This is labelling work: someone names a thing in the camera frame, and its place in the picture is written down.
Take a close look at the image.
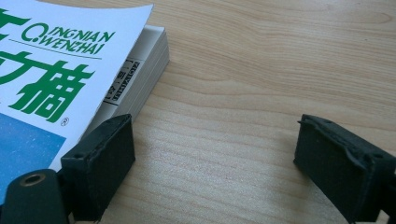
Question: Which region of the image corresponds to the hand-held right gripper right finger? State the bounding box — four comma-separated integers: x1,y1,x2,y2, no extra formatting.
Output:
293,113,396,224

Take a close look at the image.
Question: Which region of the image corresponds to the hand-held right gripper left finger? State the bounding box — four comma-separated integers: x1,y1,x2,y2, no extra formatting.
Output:
60,113,136,222

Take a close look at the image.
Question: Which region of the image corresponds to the white green-print magazine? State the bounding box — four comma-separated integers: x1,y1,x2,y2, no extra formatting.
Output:
0,0,154,203

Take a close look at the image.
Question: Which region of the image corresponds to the thick white-spined magazine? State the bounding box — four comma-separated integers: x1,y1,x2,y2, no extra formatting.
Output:
82,24,171,138

